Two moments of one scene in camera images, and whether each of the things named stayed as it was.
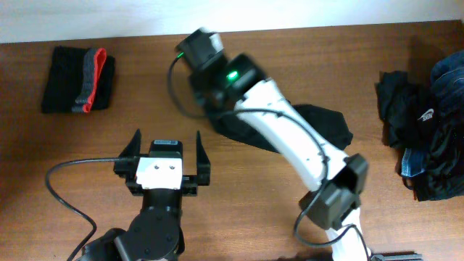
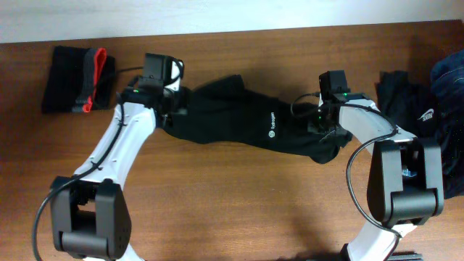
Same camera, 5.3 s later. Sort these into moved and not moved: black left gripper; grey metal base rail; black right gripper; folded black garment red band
Moved: black left gripper; black right gripper
Not moved: folded black garment red band; grey metal base rail
